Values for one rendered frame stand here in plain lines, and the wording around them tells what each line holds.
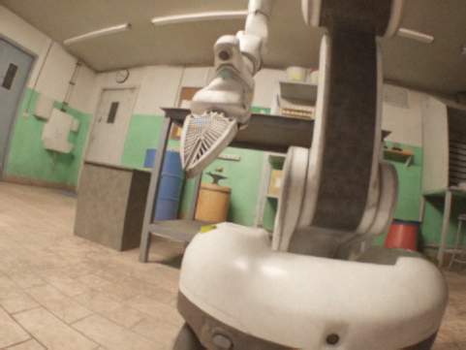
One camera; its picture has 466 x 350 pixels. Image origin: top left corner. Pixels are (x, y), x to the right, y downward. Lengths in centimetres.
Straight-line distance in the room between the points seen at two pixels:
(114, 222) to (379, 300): 143
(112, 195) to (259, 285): 132
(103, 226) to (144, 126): 288
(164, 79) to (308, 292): 431
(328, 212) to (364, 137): 15
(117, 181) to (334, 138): 131
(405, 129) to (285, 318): 371
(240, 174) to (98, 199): 228
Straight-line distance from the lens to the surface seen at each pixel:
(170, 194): 325
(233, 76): 46
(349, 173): 46
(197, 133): 38
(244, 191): 345
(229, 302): 38
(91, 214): 168
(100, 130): 498
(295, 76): 344
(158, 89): 444
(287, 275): 36
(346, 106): 48
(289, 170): 45
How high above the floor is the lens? 43
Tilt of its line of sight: 5 degrees up
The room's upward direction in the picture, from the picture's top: 10 degrees clockwise
